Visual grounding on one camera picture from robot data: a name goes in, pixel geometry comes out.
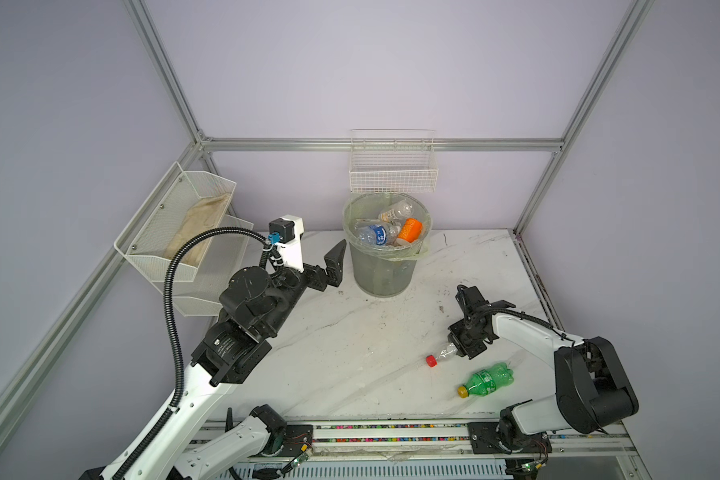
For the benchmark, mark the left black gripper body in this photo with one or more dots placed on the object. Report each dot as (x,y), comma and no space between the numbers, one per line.
(313,277)

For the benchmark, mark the green soda bottle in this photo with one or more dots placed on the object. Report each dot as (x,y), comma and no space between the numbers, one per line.
(487,381)

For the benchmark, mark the white mesh shelf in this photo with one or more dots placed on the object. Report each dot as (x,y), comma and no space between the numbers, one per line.
(222,259)
(143,242)

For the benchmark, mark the white wire wall basket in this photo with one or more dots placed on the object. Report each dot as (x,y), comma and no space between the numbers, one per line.
(392,161)

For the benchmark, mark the blue label front bottle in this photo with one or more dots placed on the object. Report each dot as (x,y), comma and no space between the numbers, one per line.
(377,233)

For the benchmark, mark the orange label bottle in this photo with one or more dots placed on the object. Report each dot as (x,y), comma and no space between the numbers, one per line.
(410,231)

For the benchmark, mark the upper white mesh shelf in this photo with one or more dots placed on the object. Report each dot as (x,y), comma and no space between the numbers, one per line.
(143,242)

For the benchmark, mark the lower white mesh shelf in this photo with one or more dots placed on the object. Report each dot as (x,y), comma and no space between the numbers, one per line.
(222,259)

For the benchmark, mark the beige cloth in shelf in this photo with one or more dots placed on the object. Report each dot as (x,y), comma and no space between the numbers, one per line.
(204,215)

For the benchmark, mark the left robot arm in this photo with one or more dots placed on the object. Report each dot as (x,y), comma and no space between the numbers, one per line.
(254,307)

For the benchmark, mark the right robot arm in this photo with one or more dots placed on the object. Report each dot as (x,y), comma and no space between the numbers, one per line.
(592,389)

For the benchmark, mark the yellow cap clear bottle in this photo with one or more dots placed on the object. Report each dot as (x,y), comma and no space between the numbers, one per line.
(398,212)

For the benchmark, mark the aluminium front rail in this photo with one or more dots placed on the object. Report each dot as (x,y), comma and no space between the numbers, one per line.
(443,449)

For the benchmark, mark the green plastic bin liner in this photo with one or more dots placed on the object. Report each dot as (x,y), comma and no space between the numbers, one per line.
(366,208)

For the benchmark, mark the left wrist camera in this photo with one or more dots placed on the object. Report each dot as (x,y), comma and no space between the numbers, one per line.
(285,235)

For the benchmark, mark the grey mesh waste bin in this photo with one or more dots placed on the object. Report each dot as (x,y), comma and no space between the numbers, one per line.
(383,270)

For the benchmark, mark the red cap crushed bottle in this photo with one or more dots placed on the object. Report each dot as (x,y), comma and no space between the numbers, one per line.
(448,351)

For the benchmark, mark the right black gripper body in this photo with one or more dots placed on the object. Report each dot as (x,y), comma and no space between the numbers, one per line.
(462,335)

